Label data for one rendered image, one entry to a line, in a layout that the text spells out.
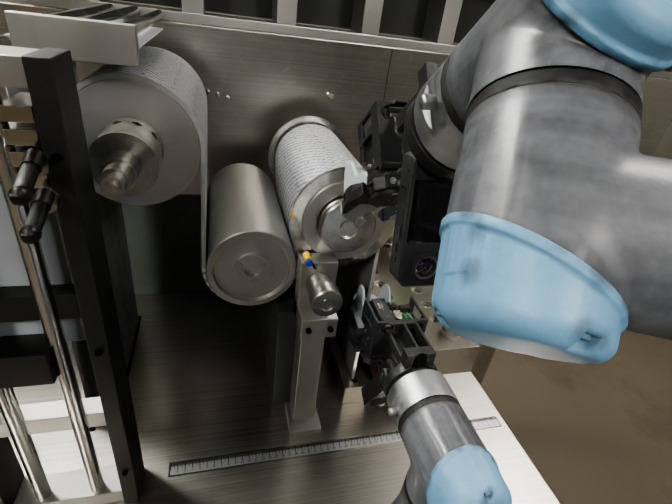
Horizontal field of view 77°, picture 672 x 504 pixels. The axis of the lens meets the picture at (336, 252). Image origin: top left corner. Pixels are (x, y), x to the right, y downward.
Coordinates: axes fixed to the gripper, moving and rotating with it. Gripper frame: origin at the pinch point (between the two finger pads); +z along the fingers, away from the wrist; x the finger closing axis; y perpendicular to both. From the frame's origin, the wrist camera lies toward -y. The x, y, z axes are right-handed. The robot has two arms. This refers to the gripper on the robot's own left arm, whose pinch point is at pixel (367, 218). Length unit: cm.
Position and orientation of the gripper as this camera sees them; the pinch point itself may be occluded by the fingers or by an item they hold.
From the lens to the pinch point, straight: 49.7
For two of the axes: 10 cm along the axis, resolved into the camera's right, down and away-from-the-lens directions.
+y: -0.6, -9.9, 1.5
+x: -9.6, 0.2, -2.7
